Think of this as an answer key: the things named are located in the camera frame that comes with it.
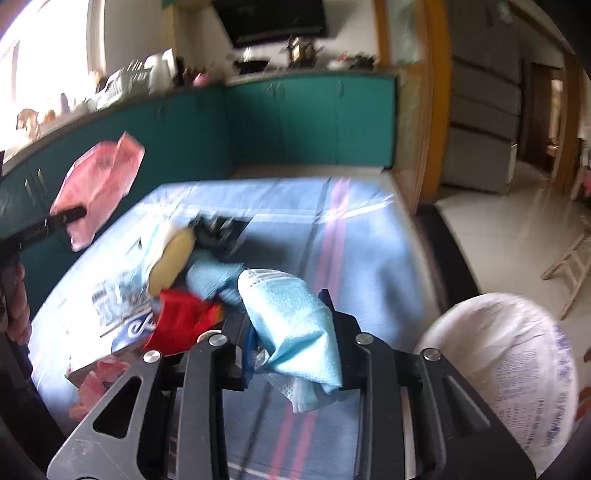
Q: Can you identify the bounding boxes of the red wrapper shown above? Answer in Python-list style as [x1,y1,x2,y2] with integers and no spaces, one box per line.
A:
[144,289,223,356]

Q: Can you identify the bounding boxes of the pink plastic bag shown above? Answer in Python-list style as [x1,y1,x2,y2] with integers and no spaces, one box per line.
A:
[50,133,145,252]

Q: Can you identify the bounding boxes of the white blue medicine box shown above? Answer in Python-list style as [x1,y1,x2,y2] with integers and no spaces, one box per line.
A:
[66,272,155,386]

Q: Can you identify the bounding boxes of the white paper cup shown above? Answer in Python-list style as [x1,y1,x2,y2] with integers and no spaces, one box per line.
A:
[142,221,195,297]

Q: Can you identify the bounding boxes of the green snack bag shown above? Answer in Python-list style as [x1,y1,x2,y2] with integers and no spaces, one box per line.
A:
[188,215,250,255]

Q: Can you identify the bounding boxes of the pink white wrapper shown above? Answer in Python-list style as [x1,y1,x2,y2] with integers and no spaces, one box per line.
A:
[68,356,130,422]

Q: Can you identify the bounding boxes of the white lined trash bin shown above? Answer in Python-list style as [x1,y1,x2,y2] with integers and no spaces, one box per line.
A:
[416,293,578,474]

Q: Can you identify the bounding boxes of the left hand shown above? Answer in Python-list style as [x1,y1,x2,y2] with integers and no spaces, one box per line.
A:
[1,263,32,345]

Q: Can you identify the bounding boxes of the blue plaid tablecloth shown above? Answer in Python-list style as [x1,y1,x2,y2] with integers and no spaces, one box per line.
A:
[29,178,439,479]

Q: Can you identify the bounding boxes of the white dish rack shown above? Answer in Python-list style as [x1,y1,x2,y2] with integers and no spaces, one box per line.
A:
[95,60,150,110]

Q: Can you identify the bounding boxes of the wooden stool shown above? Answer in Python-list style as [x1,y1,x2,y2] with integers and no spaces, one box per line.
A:
[541,229,590,321]

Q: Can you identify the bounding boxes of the pink bowl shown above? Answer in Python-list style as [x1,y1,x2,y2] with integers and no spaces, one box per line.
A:
[192,73,213,88]

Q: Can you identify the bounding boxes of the grey refrigerator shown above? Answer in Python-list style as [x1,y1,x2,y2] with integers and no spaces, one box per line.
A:
[442,1,521,194]

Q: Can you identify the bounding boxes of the black wok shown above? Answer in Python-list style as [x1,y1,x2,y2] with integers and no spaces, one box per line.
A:
[232,58,270,75]

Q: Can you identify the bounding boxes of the green lower cabinets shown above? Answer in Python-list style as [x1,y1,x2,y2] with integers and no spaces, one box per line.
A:
[0,73,400,319]

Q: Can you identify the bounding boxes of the black range hood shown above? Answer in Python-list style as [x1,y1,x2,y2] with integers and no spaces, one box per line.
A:
[211,0,328,49]

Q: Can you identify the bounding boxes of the steel stock pot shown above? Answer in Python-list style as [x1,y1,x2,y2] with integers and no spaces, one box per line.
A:
[287,37,318,68]

